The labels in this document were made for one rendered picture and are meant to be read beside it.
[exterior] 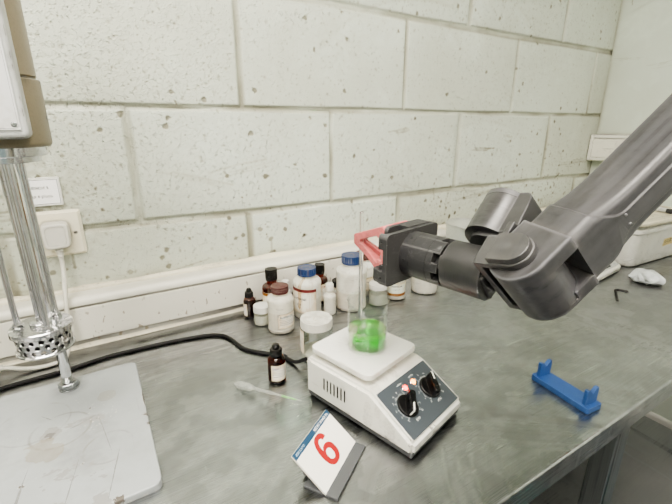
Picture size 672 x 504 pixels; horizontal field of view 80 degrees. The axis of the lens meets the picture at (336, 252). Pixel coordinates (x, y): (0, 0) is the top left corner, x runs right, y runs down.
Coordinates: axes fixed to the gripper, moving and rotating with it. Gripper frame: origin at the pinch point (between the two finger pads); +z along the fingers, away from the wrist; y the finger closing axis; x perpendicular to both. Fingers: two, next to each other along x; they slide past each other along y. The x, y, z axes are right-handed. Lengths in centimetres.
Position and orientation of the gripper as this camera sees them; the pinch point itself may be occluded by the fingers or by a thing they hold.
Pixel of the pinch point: (360, 238)
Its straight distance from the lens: 56.7
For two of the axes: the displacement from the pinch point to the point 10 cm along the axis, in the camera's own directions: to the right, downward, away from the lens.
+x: 0.0, 9.5, 3.0
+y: -7.4, 2.1, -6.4
